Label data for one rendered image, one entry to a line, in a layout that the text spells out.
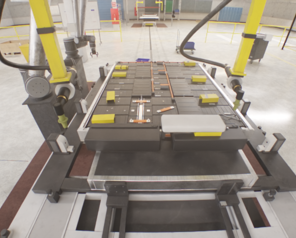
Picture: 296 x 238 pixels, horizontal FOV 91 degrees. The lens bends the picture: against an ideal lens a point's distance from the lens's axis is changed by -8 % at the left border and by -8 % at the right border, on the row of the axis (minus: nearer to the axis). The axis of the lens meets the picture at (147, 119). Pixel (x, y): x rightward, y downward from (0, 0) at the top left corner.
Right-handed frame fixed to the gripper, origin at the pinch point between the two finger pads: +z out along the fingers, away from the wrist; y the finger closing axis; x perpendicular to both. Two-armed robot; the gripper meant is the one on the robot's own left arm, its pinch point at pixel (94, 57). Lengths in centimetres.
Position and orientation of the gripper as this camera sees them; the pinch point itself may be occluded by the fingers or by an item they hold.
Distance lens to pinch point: 332.0
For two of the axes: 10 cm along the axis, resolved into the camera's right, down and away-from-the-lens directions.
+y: -9.9, 0.9, -1.1
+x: 1.4, 5.9, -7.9
